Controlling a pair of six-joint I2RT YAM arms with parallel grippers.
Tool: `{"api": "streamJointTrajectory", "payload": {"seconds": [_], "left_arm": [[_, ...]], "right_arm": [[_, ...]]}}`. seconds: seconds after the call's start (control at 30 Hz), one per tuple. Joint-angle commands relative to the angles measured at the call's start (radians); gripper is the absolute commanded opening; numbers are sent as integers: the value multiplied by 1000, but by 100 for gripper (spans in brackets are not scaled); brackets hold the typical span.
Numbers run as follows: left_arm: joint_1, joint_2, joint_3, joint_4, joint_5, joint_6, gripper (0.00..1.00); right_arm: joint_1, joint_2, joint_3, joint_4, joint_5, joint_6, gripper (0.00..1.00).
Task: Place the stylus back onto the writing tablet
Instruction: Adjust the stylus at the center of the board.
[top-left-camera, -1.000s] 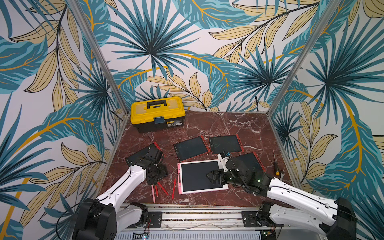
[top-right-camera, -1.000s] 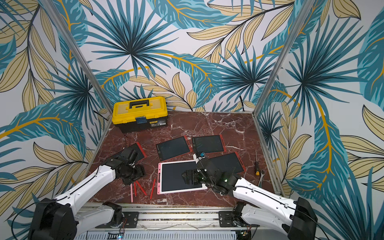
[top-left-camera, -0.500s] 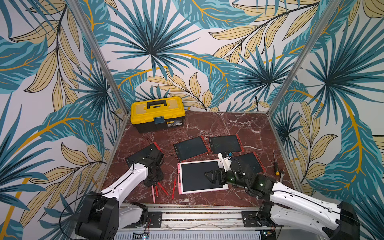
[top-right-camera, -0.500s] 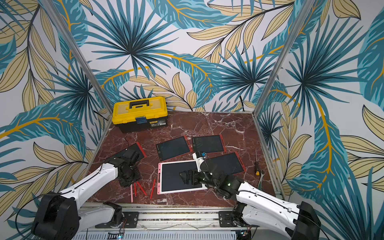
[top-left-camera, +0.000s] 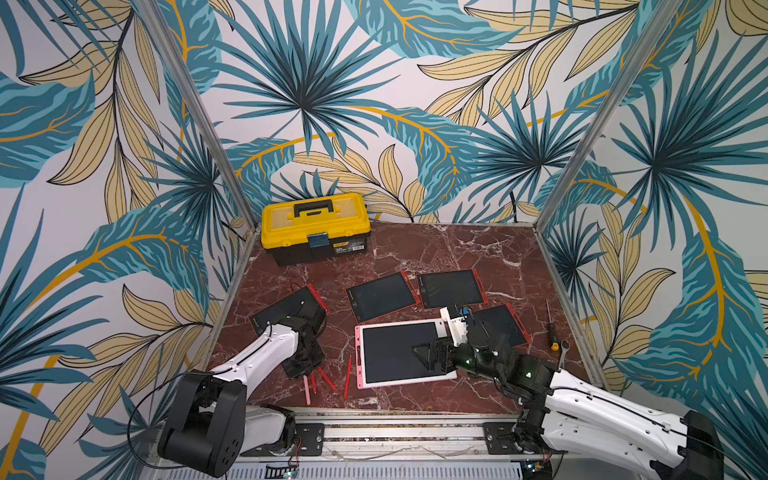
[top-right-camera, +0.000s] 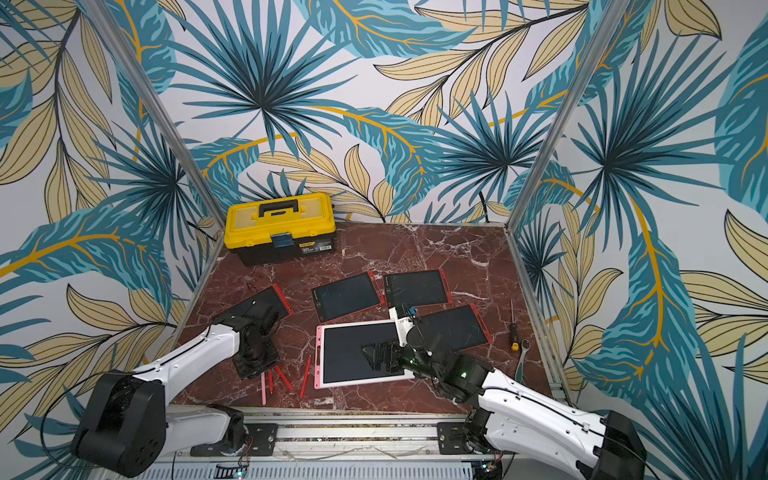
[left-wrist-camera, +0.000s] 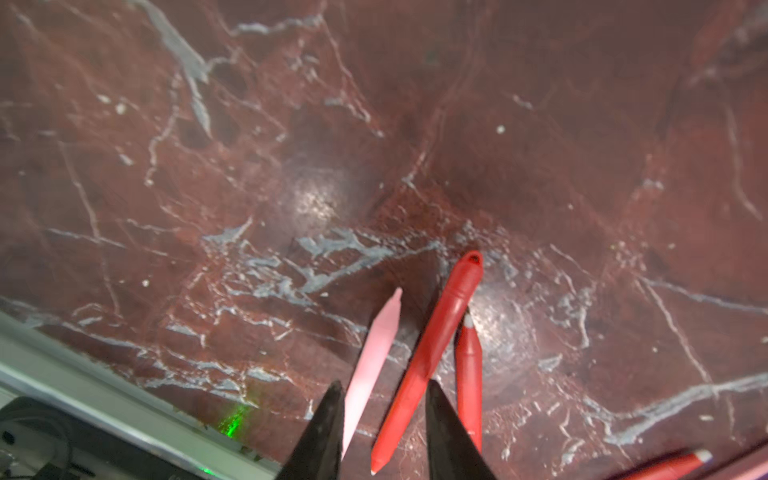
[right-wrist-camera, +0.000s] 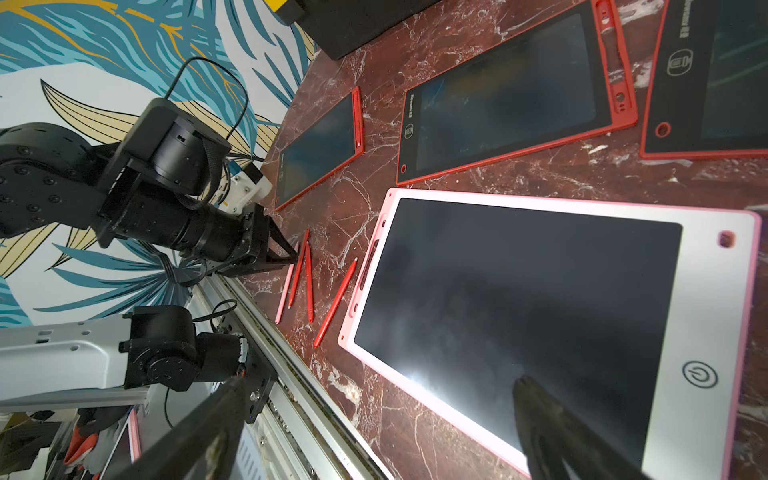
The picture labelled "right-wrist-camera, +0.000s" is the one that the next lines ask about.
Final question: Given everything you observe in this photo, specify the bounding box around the red tablet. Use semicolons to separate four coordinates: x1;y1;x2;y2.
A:
640;0;767;160
275;87;364;210
396;1;638;186

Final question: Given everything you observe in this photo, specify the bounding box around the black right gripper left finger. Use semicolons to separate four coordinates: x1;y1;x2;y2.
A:
116;376;248;480

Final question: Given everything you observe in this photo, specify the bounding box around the red stylus near tablet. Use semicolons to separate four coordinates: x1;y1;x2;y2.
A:
313;258;359;349

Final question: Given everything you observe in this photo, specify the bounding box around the red tablet right back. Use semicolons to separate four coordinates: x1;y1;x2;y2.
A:
640;0;767;160

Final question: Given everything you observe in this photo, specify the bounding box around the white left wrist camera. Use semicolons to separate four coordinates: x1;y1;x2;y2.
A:
215;161;273;215

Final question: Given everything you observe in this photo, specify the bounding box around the yellow black toolbox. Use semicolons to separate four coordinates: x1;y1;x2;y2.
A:
265;0;438;60

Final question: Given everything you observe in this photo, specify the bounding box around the red stylus beside pink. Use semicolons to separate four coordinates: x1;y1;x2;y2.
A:
288;229;311;309

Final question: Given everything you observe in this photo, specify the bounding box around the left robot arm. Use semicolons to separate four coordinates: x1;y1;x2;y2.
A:
1;98;298;421

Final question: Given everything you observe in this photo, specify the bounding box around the red tablet far left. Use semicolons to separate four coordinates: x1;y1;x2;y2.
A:
275;87;364;210

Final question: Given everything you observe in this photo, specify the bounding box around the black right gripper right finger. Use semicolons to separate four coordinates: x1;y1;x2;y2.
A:
513;376;647;479

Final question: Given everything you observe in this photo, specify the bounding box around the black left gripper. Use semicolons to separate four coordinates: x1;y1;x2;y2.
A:
227;204;299;277

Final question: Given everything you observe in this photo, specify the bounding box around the red tablet centre back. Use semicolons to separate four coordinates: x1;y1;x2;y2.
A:
396;1;638;186

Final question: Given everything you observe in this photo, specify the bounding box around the large pink writing tablet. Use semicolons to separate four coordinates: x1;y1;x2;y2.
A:
339;189;761;479

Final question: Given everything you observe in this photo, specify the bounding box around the red stylus angled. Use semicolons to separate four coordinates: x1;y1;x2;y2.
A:
305;240;315;324

